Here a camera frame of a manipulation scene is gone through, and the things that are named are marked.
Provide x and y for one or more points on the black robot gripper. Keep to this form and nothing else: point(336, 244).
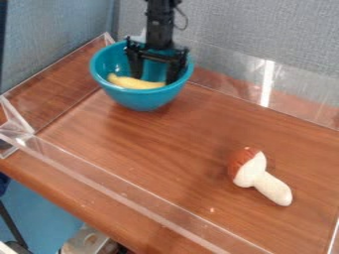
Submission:
point(158, 46)

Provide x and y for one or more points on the yellow toy banana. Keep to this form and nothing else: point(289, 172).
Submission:
point(133, 83)

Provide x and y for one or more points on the blue plastic bowl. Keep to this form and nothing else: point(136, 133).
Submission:
point(110, 60)

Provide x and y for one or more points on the clear acrylic tray walls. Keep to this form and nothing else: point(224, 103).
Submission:
point(144, 174)

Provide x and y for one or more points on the brown white toy mushroom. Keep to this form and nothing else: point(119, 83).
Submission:
point(248, 171)

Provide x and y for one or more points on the grey metal bracket under table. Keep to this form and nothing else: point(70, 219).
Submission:
point(89, 241)

